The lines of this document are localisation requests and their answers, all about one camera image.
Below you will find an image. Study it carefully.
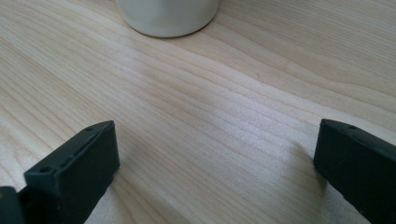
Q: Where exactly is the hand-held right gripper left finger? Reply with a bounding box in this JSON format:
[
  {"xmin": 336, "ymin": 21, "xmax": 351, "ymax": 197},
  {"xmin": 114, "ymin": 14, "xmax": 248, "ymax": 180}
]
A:
[{"xmin": 18, "ymin": 120, "xmax": 120, "ymax": 224}]

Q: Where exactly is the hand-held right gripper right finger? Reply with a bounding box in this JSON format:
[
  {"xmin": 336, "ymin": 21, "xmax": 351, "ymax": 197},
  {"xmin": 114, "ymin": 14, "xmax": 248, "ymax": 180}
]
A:
[{"xmin": 313, "ymin": 119, "xmax": 396, "ymax": 224}]

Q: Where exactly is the white canister with red lid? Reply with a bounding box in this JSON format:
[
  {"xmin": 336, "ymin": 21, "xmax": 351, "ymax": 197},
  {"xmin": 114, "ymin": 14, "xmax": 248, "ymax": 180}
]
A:
[{"xmin": 115, "ymin": 0, "xmax": 221, "ymax": 39}]

